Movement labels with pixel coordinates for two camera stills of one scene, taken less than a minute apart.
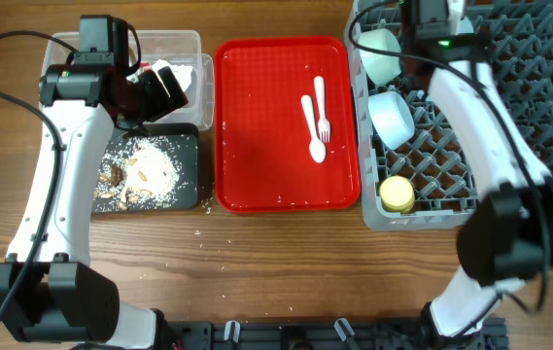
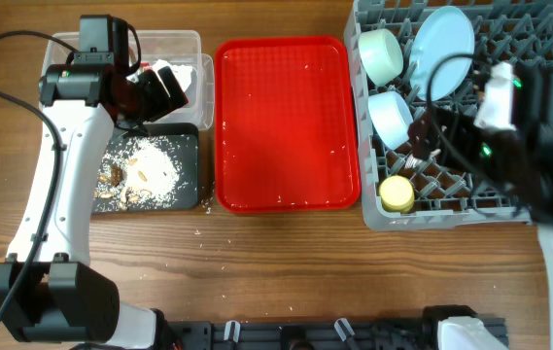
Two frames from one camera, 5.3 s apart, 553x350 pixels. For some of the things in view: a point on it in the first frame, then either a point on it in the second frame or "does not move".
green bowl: (382, 68) does not move
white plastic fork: (324, 123) -> (411, 161)
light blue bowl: (391, 118) does not move
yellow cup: (397, 193) does not move
